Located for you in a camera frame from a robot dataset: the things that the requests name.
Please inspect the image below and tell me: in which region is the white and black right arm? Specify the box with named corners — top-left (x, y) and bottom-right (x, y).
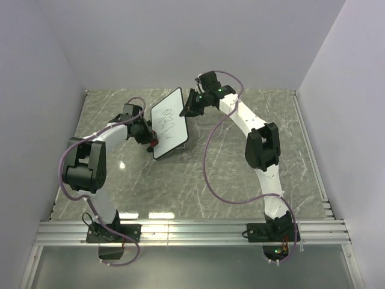
top-left (180, 70), bottom-right (298, 241)

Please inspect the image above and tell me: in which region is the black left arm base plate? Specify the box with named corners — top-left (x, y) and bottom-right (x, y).
top-left (86, 223), bottom-right (141, 243)

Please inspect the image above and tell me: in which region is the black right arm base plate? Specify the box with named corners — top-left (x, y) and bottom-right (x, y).
top-left (241, 223), bottom-right (298, 243)

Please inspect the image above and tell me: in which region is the aluminium rail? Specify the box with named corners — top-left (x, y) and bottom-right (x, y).
top-left (34, 219), bottom-right (351, 247)
top-left (290, 90), bottom-right (336, 220)

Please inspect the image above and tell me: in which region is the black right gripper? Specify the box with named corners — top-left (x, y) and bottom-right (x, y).
top-left (179, 90), bottom-right (209, 119)

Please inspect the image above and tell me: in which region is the red and black eraser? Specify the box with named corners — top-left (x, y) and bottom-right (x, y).
top-left (150, 138), bottom-right (158, 148)

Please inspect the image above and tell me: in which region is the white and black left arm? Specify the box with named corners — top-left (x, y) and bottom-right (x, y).
top-left (58, 102), bottom-right (158, 242)

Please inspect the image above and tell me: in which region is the small black-framed whiteboard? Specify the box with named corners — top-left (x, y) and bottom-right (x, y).
top-left (150, 87), bottom-right (189, 160)

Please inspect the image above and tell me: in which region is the aluminium front rail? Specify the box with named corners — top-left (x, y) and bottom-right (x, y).
top-left (34, 219), bottom-right (351, 247)

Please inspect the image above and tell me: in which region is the aluminium right side rail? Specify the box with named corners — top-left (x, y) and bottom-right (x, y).
top-left (290, 90), bottom-right (336, 220)

